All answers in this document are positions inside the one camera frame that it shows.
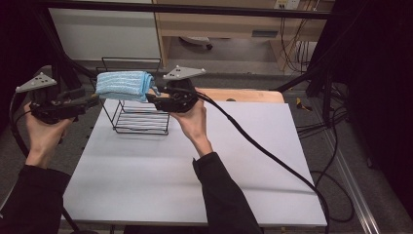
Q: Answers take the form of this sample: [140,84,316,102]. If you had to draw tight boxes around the right hand-held gripper cable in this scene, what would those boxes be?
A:
[186,87,331,234]

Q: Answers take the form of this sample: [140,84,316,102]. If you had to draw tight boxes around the white power socket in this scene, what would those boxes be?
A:
[273,0,301,10]

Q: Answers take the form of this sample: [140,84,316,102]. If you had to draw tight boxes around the hand-held gripper cable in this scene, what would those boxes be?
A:
[9,92,98,234]
[186,87,331,234]

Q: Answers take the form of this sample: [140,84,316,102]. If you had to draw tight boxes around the bundle of black cables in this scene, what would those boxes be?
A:
[295,82,350,139]

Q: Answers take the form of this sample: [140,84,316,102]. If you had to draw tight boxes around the light wooden desk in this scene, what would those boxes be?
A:
[152,0,335,71]

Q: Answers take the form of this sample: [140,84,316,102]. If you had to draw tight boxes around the white cabinet panel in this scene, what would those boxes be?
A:
[48,8,162,61]

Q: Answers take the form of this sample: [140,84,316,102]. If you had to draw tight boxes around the hanging thin cables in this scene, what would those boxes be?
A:
[280,16,315,74]

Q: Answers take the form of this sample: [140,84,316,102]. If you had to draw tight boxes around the black curtain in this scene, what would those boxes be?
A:
[311,0,413,213]
[0,0,59,131]

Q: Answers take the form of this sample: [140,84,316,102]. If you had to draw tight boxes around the black looped cable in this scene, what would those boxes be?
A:
[310,130,356,224]

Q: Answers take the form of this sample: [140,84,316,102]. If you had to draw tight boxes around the black metal stand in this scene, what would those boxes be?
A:
[32,9,115,96]
[274,45,337,129]

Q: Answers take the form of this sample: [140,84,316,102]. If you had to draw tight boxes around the left hand-held gripper cable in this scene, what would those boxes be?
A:
[9,92,98,234]

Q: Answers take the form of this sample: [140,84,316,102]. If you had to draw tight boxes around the chair base with caster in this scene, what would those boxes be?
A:
[178,35,214,51]

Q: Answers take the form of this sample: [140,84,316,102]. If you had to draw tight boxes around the black metal crossbar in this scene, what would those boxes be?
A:
[32,0,339,20]

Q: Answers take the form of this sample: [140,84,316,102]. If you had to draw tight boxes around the person's left hand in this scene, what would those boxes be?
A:
[23,102,76,160]

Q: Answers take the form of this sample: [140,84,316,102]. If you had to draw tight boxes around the white board mat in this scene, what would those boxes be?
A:
[61,97,328,227]

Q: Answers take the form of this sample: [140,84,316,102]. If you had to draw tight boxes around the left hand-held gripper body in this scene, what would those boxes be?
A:
[15,71,82,125]

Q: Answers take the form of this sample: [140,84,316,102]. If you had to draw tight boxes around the black wire rack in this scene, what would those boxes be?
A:
[90,57,171,136]

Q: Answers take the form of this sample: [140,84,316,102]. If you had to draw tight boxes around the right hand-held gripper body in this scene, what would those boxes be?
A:
[155,65,207,114]

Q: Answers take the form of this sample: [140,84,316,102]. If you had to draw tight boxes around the blue striped towel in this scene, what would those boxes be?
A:
[95,70,162,103]

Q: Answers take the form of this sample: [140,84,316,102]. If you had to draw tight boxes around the person's right hand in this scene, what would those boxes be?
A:
[169,98,208,144]

